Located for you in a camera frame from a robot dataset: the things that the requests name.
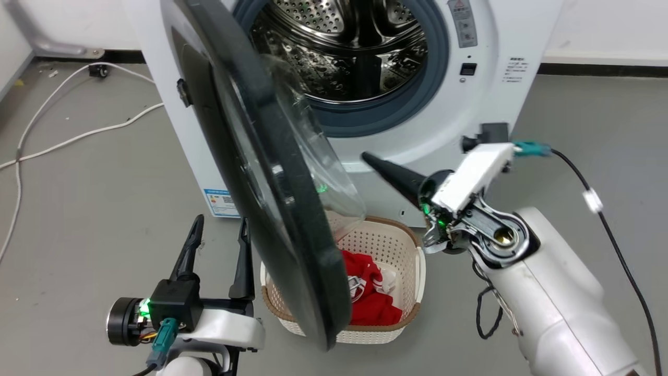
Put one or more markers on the black door lock socket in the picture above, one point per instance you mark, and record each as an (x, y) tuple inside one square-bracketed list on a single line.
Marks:
[(468, 69)]

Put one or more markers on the blue energy label sticker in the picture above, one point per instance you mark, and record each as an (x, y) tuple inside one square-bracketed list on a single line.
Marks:
[(222, 202)]

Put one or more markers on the black baseboard strip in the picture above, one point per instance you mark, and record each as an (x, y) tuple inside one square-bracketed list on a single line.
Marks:
[(600, 69)]

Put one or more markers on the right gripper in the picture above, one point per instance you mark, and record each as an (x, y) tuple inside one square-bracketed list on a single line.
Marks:
[(469, 177)]

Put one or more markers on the red garment with white print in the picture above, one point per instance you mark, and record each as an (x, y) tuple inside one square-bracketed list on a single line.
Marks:
[(373, 308)]

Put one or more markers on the cream perforated laundry basket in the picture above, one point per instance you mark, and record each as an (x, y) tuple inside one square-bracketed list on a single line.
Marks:
[(386, 243)]

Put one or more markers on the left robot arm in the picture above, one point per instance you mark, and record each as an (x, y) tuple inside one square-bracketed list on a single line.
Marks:
[(190, 366)]

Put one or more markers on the grey rubber door gasket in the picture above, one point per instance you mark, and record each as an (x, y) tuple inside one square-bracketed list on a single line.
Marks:
[(420, 99)]

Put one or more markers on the white front-load washing machine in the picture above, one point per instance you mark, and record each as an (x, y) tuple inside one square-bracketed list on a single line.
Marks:
[(454, 120)]

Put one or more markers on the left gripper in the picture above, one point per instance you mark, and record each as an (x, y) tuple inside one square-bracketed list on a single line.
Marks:
[(229, 329)]

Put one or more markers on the grey warning sticker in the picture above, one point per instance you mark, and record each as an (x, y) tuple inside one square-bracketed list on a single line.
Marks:
[(463, 23)]

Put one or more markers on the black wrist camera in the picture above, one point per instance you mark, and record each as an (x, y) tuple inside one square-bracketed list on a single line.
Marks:
[(490, 134), (175, 303)]

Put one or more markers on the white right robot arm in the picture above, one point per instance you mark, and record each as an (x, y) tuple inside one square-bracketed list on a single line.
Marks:
[(553, 303)]

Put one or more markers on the black floor plug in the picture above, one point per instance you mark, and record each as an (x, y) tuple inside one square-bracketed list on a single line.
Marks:
[(98, 70)]

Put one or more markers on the perforated steel washer drum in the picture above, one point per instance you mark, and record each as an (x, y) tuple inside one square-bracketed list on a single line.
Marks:
[(323, 52)]

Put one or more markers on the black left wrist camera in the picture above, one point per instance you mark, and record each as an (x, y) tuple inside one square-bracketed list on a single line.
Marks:
[(175, 303)]

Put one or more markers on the dark round washing machine door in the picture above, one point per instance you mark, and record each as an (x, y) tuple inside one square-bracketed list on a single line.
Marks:
[(292, 209)]

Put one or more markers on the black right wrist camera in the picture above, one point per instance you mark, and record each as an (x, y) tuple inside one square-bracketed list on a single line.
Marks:
[(490, 134)]

